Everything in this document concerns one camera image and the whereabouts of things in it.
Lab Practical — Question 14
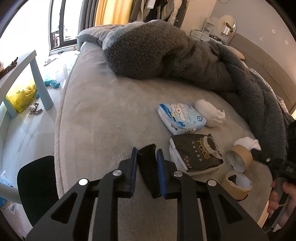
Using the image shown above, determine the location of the white table lamp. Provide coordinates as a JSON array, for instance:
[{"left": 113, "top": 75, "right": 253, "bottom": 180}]
[{"left": 220, "top": 25, "right": 232, "bottom": 43}]

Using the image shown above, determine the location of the light grey bed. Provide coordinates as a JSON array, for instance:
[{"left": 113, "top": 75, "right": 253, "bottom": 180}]
[{"left": 54, "top": 32, "right": 296, "bottom": 241}]

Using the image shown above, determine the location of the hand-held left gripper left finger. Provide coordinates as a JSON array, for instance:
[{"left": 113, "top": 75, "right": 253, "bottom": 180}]
[{"left": 26, "top": 147, "right": 139, "bottom": 241}]

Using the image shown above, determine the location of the dark brown tissue pack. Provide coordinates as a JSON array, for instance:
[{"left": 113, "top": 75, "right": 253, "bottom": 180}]
[{"left": 169, "top": 133, "right": 224, "bottom": 178}]

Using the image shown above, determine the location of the brown tape roll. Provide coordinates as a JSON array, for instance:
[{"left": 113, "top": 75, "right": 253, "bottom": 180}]
[
  {"left": 225, "top": 145, "right": 253, "bottom": 172},
  {"left": 221, "top": 170, "right": 252, "bottom": 200}
]

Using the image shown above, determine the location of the grey padded headboard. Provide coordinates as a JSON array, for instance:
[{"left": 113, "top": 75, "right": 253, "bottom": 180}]
[{"left": 228, "top": 32, "right": 296, "bottom": 114}]

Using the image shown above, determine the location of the white desktop organiser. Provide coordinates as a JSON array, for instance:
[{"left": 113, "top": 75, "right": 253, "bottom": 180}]
[{"left": 191, "top": 17, "right": 220, "bottom": 41}]

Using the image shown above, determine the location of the grey fleece blanket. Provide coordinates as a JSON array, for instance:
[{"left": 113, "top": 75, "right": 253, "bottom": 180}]
[{"left": 77, "top": 20, "right": 296, "bottom": 183}]

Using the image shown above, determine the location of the row of hanging clothes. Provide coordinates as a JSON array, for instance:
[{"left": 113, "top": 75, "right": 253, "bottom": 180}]
[{"left": 129, "top": 0, "right": 218, "bottom": 29}]

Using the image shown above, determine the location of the dark trash bin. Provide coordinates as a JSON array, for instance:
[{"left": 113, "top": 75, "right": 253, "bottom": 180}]
[{"left": 17, "top": 155, "right": 59, "bottom": 226}]

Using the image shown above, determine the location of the dark framed window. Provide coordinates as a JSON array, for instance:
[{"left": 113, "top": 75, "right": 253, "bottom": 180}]
[{"left": 50, "top": 0, "right": 84, "bottom": 55}]

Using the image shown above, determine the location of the white rolled sock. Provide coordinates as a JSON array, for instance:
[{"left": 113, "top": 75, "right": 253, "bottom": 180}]
[{"left": 194, "top": 99, "right": 226, "bottom": 127}]

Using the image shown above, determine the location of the yellow plastic bag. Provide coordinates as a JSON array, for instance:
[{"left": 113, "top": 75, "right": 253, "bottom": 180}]
[{"left": 6, "top": 83, "right": 38, "bottom": 113}]

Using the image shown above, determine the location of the round wall mirror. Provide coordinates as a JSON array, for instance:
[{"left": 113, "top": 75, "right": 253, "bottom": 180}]
[{"left": 217, "top": 15, "right": 237, "bottom": 36}]

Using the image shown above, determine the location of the teal plush toy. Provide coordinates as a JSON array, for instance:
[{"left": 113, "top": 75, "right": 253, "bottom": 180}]
[{"left": 44, "top": 79, "right": 60, "bottom": 88}]

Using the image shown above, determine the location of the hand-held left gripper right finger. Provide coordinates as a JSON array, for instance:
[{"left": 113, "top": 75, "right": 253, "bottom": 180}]
[{"left": 157, "top": 148, "right": 270, "bottom": 241}]

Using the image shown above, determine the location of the black cloth piece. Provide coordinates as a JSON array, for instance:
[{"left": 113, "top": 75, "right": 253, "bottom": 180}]
[{"left": 137, "top": 144, "right": 162, "bottom": 198}]

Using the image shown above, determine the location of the small plush keychain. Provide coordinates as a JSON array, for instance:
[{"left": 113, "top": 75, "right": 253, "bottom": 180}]
[{"left": 28, "top": 102, "right": 44, "bottom": 115}]

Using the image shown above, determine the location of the small white crumpled tissue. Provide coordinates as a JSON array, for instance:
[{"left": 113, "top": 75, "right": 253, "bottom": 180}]
[{"left": 233, "top": 137, "right": 262, "bottom": 151}]

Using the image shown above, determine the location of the tan pillow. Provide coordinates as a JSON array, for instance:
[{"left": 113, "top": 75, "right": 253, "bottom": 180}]
[{"left": 228, "top": 46, "right": 245, "bottom": 59}]

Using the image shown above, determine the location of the dark folding fan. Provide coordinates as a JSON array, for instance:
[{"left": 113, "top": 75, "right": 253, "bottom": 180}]
[{"left": 0, "top": 57, "right": 19, "bottom": 79}]

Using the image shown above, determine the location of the yellow curtain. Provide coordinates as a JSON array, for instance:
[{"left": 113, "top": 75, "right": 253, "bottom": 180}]
[{"left": 95, "top": 0, "right": 133, "bottom": 26}]

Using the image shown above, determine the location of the grey curtain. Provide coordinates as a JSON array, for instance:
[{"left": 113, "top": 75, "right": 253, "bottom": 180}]
[{"left": 79, "top": 0, "right": 100, "bottom": 30}]

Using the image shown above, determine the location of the person's right hand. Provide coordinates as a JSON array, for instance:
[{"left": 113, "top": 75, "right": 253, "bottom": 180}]
[{"left": 268, "top": 178, "right": 296, "bottom": 229}]

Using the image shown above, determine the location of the pale blue table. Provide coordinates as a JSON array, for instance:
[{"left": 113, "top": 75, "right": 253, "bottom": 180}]
[{"left": 0, "top": 50, "right": 54, "bottom": 204}]

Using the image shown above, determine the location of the blue cartoon tissue pack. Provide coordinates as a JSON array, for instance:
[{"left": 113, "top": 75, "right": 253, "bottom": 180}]
[{"left": 158, "top": 103, "right": 207, "bottom": 135}]

